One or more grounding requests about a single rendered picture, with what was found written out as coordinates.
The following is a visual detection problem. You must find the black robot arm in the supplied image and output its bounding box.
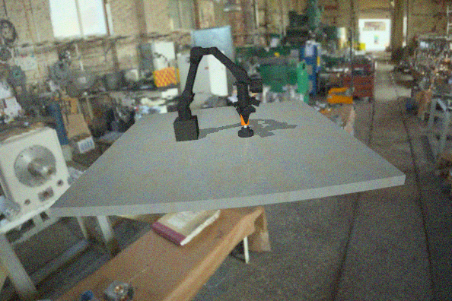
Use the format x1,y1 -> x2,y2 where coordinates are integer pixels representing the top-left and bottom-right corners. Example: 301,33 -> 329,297
176,46 -> 263,121

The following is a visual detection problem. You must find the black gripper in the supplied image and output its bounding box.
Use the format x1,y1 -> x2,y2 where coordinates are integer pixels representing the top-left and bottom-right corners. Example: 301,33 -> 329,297
234,93 -> 256,124

